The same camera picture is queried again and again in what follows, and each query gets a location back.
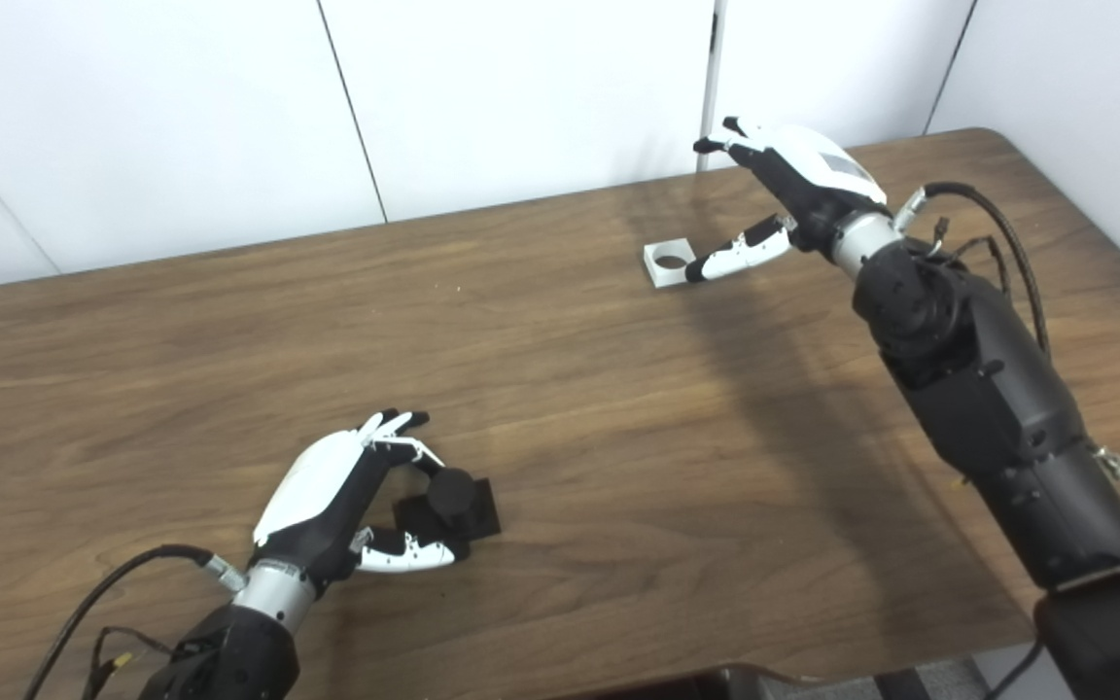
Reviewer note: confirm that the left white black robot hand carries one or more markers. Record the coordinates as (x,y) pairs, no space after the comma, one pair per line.
(312,486)

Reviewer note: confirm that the black peg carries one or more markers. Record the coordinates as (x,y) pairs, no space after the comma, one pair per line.
(475,506)

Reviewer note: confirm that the white square piece with hole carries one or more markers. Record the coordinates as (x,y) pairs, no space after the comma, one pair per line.
(662,277)

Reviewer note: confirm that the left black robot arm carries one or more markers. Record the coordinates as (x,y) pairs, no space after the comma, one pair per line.
(229,651)

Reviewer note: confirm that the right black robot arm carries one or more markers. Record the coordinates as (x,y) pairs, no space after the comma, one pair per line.
(988,389)

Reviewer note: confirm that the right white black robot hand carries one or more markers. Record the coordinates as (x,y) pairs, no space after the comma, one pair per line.
(813,175)

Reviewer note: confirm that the black robot torso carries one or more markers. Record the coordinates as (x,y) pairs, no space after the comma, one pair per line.
(754,686)

